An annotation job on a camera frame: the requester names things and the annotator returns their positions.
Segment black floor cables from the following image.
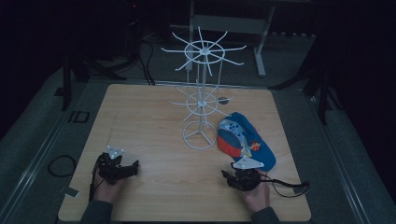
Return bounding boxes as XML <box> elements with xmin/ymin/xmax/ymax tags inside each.
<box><xmin>135</xmin><ymin>36</ymin><xmax>157</xmax><ymax>87</ymax></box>

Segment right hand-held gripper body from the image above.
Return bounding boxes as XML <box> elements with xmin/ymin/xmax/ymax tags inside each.
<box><xmin>232</xmin><ymin>156</ymin><xmax>265</xmax><ymax>192</ymax></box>

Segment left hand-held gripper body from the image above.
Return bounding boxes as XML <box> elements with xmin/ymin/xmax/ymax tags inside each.
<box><xmin>96</xmin><ymin>145</ymin><xmax>129</xmax><ymax>185</ymax></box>

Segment blue and orange cap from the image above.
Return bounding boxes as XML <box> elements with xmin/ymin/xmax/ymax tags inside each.
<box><xmin>217</xmin><ymin>111</ymin><xmax>277</xmax><ymax>173</ymax></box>

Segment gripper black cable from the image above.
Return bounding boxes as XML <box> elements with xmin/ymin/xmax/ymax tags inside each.
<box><xmin>89</xmin><ymin>161</ymin><xmax>106</xmax><ymax>202</ymax></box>
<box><xmin>261</xmin><ymin>173</ymin><xmax>311</xmax><ymax>199</ymax></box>

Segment black stand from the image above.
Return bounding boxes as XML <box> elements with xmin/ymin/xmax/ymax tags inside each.
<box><xmin>59</xmin><ymin>53</ymin><xmax>128</xmax><ymax>112</ymax></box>
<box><xmin>268</xmin><ymin>59</ymin><xmax>345</xmax><ymax>126</ymax></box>

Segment black cable loop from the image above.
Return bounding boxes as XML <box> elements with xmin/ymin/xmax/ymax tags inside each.
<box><xmin>47</xmin><ymin>154</ymin><xmax>78</xmax><ymax>178</ymax></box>

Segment person's right hand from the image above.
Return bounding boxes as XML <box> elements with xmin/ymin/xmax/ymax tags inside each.
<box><xmin>242</xmin><ymin>169</ymin><xmax>271</xmax><ymax>214</ymax></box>

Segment person's left hand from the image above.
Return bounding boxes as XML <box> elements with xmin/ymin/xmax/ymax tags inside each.
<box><xmin>92</xmin><ymin>170</ymin><xmax>126</xmax><ymax>205</ymax></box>

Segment white wire display rack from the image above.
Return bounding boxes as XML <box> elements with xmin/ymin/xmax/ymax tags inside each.
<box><xmin>161</xmin><ymin>25</ymin><xmax>248</xmax><ymax>151</ymax></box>

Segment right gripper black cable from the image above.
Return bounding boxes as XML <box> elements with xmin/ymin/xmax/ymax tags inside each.
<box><xmin>261</xmin><ymin>173</ymin><xmax>311</xmax><ymax>199</ymax></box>

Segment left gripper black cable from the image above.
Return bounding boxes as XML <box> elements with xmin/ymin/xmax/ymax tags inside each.
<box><xmin>89</xmin><ymin>161</ymin><xmax>106</xmax><ymax>202</ymax></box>

